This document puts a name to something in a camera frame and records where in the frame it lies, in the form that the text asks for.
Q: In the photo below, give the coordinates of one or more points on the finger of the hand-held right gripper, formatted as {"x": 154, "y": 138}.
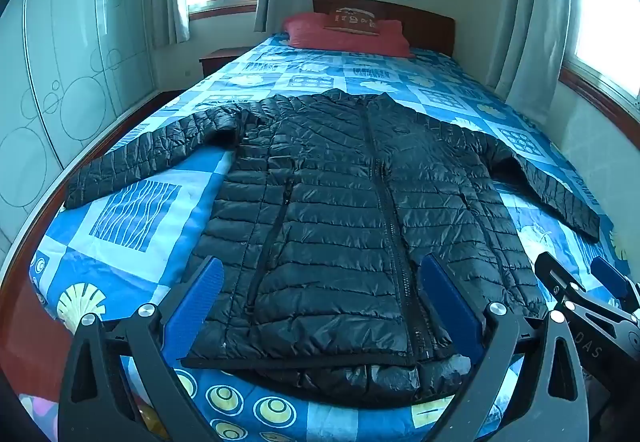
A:
{"x": 610, "y": 277}
{"x": 557, "y": 279}

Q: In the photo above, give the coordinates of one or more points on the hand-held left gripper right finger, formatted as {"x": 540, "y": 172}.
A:
{"x": 450, "y": 307}

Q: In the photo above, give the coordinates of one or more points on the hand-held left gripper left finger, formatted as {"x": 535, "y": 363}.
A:
{"x": 197, "y": 307}

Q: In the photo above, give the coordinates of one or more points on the black puffer jacket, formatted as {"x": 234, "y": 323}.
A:
{"x": 350, "y": 202}

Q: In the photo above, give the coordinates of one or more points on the bed with blue patterned sheet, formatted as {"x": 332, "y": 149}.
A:
{"x": 150, "y": 207}

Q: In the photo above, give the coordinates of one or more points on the dark wooden nightstand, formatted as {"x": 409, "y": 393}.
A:
{"x": 220, "y": 59}

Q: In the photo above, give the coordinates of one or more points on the white wardrobe with circle pattern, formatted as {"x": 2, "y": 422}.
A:
{"x": 65, "y": 71}

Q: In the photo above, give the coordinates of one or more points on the dark wooden headboard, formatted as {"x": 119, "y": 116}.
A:
{"x": 425, "y": 24}

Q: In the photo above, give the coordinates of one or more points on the red pillow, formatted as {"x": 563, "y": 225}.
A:
{"x": 350, "y": 36}

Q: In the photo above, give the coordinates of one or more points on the dark red printed cushion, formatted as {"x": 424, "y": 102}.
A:
{"x": 354, "y": 19}

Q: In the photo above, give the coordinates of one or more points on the reddish wooden bed frame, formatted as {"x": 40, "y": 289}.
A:
{"x": 35, "y": 347}

